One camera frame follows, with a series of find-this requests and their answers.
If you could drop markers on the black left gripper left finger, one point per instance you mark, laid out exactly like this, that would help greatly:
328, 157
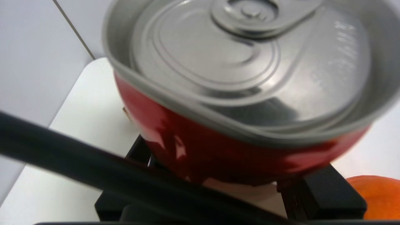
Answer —
107, 207

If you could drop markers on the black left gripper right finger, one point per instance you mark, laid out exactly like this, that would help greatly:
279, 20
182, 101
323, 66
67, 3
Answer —
325, 197

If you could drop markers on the red soda can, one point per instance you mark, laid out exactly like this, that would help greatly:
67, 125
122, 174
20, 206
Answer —
218, 78

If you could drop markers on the orange fruit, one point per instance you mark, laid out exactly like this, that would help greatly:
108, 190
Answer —
378, 197

